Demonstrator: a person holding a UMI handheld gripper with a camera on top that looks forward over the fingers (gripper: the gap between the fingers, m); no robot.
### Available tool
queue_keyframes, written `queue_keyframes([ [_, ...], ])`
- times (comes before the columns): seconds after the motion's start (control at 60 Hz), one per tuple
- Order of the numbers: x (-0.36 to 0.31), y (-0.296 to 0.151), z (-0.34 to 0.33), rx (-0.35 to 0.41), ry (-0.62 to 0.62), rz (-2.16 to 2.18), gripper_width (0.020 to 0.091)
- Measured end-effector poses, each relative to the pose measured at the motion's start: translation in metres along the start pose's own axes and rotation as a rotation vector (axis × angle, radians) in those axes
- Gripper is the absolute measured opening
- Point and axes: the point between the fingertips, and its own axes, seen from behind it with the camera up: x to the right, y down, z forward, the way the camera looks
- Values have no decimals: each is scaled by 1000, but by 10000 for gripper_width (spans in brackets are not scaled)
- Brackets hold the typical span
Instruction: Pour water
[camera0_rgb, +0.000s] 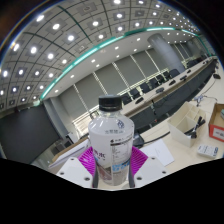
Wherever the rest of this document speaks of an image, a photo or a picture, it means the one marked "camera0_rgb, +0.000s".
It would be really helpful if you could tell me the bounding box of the open red-sided cardboard box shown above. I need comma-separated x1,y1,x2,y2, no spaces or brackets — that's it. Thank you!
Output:
208,102,224,144

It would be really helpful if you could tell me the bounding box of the white printed paper sheet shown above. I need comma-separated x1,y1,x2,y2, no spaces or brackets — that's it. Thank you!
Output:
141,138,175,167

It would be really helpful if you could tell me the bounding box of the row of black office chairs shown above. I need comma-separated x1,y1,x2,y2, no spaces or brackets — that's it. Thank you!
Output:
119,54,209,106

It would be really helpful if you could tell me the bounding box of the long curved conference desk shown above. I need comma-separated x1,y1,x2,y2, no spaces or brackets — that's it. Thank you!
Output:
126,58,221,131

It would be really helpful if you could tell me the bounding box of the clear black-capped water bottle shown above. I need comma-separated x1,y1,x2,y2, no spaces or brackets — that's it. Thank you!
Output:
87,94,135,187

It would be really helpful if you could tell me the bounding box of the white remote control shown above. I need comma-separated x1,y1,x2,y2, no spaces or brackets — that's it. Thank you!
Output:
196,143,219,159

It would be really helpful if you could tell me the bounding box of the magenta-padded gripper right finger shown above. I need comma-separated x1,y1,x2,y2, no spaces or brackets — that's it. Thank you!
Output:
128,146,168,189

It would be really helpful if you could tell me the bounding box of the black pen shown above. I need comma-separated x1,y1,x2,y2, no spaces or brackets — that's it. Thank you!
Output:
184,115,207,139

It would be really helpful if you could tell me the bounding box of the small open beige box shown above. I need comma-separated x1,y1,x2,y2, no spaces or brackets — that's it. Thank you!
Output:
167,100,207,148

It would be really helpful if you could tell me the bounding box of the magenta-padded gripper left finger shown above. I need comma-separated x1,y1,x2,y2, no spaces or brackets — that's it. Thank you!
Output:
56,146,99,189

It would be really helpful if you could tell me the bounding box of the thin black cable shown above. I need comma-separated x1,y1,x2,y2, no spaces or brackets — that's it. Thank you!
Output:
193,94,211,108

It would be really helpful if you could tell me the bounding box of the group of ceiling lights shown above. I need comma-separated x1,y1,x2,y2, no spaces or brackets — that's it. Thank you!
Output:
0,0,201,108

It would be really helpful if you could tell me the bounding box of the black desktop console device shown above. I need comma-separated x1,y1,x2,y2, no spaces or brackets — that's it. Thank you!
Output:
132,132,145,149

